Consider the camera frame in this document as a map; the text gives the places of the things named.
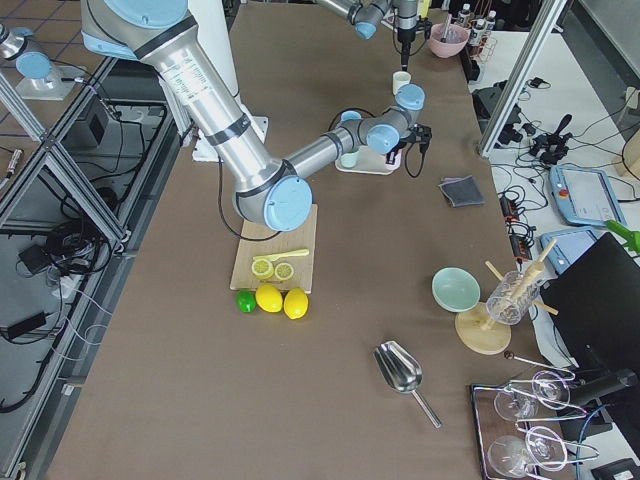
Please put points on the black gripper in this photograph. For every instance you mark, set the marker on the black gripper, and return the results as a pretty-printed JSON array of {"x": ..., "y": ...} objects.
[
  {"x": 393, "y": 150},
  {"x": 404, "y": 31}
]

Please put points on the cream white cup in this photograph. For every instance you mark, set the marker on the cream white cup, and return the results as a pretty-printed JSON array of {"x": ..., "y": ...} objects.
[{"x": 400, "y": 79}]

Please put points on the mint green cup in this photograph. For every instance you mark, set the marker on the mint green cup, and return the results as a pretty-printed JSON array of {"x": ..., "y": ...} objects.
[{"x": 349, "y": 160}]

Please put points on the pink cup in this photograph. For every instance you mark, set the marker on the pink cup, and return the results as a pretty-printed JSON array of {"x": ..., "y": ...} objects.
[{"x": 393, "y": 160}]

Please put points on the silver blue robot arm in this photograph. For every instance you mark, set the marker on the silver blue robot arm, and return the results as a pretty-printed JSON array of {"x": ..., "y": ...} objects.
[
  {"x": 43, "y": 80},
  {"x": 270, "y": 191}
]

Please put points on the cream rectangular tray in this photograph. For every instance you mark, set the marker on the cream rectangular tray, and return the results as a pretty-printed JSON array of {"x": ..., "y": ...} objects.
[{"x": 369, "y": 162}]

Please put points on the metal tongs in bowl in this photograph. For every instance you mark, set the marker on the metal tongs in bowl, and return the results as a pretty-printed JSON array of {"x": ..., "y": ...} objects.
[{"x": 445, "y": 29}]

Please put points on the purple cloth under grey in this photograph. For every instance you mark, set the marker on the purple cloth under grey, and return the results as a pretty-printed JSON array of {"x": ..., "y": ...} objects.
[{"x": 454, "y": 179}]

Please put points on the pink bowl with ice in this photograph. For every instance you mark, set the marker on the pink bowl with ice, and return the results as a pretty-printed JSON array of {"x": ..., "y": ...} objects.
[{"x": 446, "y": 45}]

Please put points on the grey folded cloth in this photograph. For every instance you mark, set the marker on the grey folded cloth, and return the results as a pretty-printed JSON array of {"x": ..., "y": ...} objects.
[{"x": 463, "y": 193}]

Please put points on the mint green bowl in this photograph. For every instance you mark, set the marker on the mint green bowl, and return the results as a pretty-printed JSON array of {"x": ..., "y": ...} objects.
[{"x": 455, "y": 289}]

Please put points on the yellow plastic knife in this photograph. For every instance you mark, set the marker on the yellow plastic knife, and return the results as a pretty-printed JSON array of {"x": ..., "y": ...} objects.
[{"x": 287, "y": 254}]

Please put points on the blue teach pendant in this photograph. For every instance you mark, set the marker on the blue teach pendant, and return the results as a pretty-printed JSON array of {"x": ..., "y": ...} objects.
[
  {"x": 570, "y": 244},
  {"x": 584, "y": 196}
]

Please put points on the clear glass tumbler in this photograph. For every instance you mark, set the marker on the clear glass tumbler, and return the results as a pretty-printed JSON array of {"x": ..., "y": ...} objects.
[{"x": 507, "y": 307}]

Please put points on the lemon slice upper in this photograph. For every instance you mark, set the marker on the lemon slice upper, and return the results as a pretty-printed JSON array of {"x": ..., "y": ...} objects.
[{"x": 283, "y": 271}]

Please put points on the lemon slice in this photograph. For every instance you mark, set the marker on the lemon slice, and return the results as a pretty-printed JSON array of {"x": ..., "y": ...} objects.
[
  {"x": 262, "y": 269},
  {"x": 283, "y": 271}
]

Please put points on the wooden cutting board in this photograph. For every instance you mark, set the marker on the wooden cutting board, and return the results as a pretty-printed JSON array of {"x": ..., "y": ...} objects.
[{"x": 303, "y": 237}]

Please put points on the wooden cup stand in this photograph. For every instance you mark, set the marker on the wooden cup stand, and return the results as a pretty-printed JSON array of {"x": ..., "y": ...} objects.
[{"x": 479, "y": 332}]

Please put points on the lemon slice lower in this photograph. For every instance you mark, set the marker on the lemon slice lower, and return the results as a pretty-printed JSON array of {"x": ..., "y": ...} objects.
[{"x": 262, "y": 269}]

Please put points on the whole yellow lemon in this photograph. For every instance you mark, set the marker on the whole yellow lemon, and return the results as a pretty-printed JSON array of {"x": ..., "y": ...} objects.
[
  {"x": 296, "y": 304},
  {"x": 269, "y": 298}
]

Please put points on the long bar spoon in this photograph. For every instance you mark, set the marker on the long bar spoon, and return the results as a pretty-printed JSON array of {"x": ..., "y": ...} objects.
[{"x": 509, "y": 355}]

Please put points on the steel ice scoop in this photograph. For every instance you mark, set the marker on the steel ice scoop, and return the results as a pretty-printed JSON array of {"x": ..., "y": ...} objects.
[{"x": 403, "y": 373}]

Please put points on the black laptop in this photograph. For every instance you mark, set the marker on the black laptop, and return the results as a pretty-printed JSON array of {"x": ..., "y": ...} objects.
[{"x": 598, "y": 302}]

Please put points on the green lime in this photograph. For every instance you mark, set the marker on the green lime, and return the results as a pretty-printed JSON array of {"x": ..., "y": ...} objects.
[{"x": 246, "y": 301}]

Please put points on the upper wine glass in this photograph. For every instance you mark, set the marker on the upper wine glass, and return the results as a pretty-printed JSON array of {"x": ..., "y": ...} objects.
[{"x": 521, "y": 399}]

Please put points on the wine glass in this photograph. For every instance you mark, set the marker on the wine glass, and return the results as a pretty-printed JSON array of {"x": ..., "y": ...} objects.
[
  {"x": 521, "y": 399},
  {"x": 516, "y": 458}
]

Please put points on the black framed glass rack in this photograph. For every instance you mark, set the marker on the black framed glass rack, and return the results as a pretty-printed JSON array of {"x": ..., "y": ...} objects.
[{"x": 490, "y": 426}]

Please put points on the lower wine glass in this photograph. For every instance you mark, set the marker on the lower wine glass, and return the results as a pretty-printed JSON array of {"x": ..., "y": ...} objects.
[{"x": 516, "y": 458}]

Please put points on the aluminium frame post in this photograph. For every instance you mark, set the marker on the aluminium frame post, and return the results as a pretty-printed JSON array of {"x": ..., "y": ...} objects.
[{"x": 541, "y": 29}]

